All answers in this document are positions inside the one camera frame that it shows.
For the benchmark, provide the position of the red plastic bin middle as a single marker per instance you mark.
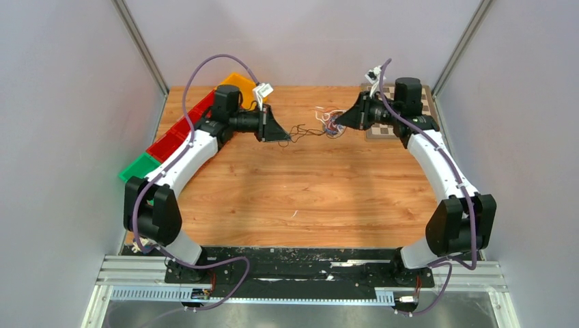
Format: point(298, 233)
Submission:
point(181, 129)

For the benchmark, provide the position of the red plastic bin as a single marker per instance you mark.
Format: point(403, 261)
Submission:
point(165, 146)
point(202, 109)
point(181, 129)

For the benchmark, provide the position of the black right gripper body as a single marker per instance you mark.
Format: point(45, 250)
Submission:
point(365, 104)

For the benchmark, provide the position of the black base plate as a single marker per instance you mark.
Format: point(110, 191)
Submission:
point(290, 290)

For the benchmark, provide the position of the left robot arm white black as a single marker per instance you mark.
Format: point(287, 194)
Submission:
point(151, 203)

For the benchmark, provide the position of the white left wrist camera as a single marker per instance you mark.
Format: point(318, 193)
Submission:
point(261, 91)

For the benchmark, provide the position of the red plastic bin far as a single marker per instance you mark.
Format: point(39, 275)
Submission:
point(202, 109)

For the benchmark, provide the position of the red plastic bin near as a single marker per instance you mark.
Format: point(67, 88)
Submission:
point(165, 146)

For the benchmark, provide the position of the aluminium frame rail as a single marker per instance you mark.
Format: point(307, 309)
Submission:
point(146, 271)

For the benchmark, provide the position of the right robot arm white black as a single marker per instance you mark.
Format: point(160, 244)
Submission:
point(462, 222)

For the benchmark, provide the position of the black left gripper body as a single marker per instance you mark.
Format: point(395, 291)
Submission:
point(262, 123)

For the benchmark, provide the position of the green plastic bin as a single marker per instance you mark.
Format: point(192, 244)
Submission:
point(140, 167)

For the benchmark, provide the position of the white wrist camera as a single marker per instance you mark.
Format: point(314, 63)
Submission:
point(261, 91)
point(373, 76)

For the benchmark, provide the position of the yellow plastic bin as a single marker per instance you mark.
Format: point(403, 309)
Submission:
point(246, 86)

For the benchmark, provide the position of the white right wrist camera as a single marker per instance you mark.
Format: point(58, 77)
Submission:
point(373, 76)

